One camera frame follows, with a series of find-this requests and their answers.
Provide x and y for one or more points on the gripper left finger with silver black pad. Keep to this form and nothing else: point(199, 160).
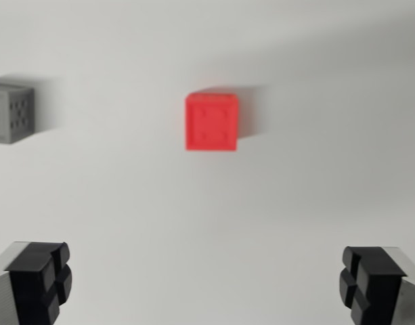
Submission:
point(31, 281)

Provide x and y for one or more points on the gripper right finger with silver black pad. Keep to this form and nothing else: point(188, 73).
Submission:
point(376, 284)

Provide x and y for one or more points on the red soft infantino cube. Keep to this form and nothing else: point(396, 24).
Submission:
point(212, 123)

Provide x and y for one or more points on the grey soft cube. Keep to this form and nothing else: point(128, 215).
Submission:
point(11, 115)

